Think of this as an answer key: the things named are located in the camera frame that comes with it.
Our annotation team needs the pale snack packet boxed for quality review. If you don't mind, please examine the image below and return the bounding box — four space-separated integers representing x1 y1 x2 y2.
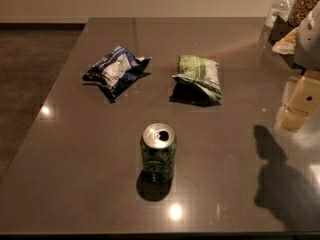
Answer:
272 27 299 55

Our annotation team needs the green soda can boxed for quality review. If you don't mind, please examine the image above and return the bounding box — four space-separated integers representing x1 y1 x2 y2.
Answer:
140 123 177 184

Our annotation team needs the jar of nuts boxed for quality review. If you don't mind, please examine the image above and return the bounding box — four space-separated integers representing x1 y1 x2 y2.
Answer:
288 0 320 27

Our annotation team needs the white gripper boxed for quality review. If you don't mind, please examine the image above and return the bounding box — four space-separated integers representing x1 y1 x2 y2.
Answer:
277 2 320 132

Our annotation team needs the blue chip bag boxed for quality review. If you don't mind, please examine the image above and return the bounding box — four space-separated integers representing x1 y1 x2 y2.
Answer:
82 46 151 97

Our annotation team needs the green chip bag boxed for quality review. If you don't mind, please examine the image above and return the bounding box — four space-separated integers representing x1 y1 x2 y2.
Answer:
172 55 222 101

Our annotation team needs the clear plastic bottle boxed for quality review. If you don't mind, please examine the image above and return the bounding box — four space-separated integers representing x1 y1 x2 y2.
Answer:
265 0 294 29

